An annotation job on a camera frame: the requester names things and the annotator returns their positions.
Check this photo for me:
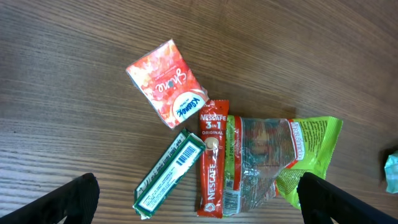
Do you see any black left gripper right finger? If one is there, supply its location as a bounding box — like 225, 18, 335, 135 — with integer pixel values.
297, 172, 397, 224

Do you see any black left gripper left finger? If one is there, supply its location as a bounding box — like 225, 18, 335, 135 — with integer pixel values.
1, 173, 100, 224

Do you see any green snack bag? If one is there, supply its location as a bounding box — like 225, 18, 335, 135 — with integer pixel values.
223, 115, 343, 217

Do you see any teal tissue pack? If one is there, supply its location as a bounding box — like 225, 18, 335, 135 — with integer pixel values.
384, 151, 398, 194

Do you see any green gum pack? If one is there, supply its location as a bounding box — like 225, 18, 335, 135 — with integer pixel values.
132, 129, 205, 220

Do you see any red coffee stick sachet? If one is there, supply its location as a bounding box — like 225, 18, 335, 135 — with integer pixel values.
197, 100, 229, 218

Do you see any red tissue pack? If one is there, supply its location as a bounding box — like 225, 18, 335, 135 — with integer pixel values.
126, 39, 209, 129

